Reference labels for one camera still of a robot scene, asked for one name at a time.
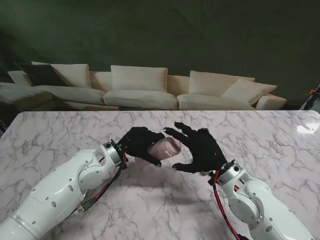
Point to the wide rectangular cream cushion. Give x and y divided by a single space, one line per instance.
138 78

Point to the tilted small cream cushion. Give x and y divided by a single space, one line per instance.
252 91

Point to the large cream cushion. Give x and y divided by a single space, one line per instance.
210 83

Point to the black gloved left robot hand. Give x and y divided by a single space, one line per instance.
138 143

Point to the pink thermos bottle body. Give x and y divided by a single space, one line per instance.
155 150

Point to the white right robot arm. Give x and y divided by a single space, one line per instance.
262 205

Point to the stand with orange clamp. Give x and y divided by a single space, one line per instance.
312 100

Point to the dark brown cushion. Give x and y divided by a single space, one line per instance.
40 75

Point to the cream cushion behind dark cushion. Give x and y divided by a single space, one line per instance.
75 75

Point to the pink thermos lid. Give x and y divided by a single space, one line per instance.
171 147

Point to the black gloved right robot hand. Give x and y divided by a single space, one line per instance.
205 150

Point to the cream fabric sofa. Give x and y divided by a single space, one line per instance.
140 98

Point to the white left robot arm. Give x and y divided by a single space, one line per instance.
57 192

